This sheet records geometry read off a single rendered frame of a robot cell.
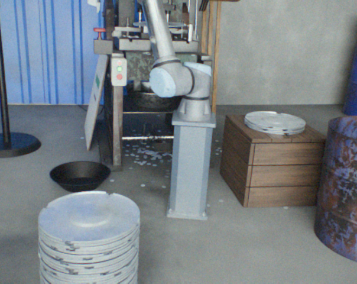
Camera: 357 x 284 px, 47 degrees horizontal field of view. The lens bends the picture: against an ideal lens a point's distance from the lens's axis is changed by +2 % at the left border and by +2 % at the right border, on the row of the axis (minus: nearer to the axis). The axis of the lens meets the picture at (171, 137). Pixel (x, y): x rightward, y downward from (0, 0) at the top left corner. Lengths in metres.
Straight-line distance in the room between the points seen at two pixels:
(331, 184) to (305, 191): 0.37
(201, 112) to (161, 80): 0.24
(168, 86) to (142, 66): 0.66
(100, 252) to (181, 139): 0.72
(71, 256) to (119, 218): 0.17
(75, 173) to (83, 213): 0.99
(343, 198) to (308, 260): 0.27
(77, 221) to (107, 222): 0.09
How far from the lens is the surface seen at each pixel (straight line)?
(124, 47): 2.27
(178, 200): 1.82
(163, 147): 2.20
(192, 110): 1.68
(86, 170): 2.23
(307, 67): 4.17
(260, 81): 3.98
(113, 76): 2.09
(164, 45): 1.62
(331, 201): 1.75
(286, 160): 1.96
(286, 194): 2.04
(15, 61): 3.59
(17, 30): 3.54
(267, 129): 1.99
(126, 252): 1.20
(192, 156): 1.73
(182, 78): 1.60
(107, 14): 2.65
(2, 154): 2.55
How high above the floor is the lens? 0.93
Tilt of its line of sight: 19 degrees down
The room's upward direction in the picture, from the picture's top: 3 degrees clockwise
